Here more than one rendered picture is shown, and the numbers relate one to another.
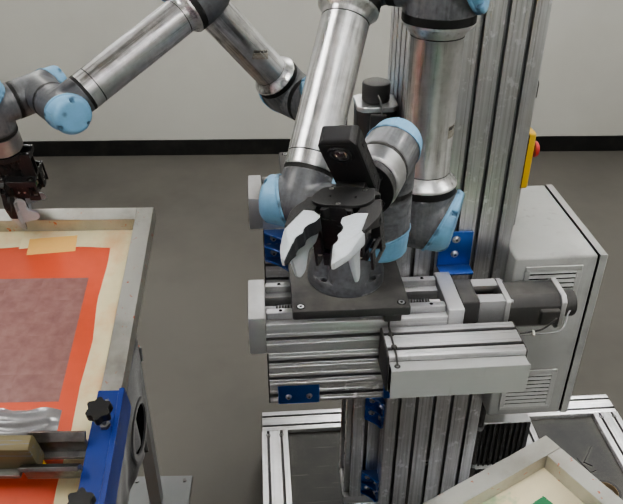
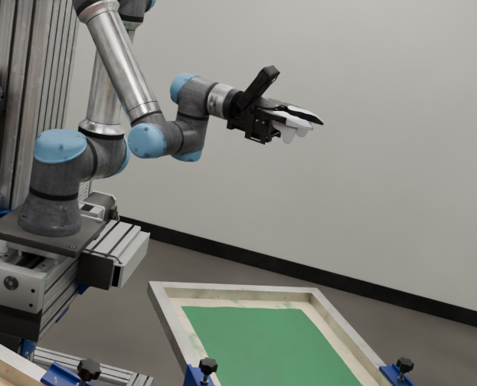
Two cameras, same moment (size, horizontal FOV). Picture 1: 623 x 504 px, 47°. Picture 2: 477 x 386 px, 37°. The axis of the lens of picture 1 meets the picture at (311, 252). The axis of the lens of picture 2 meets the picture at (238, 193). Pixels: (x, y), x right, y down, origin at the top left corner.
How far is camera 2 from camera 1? 157 cm
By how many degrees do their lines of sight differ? 74
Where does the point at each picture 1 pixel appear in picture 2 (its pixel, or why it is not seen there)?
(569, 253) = not seen: hidden behind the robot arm
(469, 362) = (134, 244)
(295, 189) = (165, 127)
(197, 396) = not seen: outside the picture
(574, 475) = (181, 286)
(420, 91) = not seen: hidden behind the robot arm
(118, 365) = (17, 359)
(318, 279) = (59, 227)
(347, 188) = (261, 100)
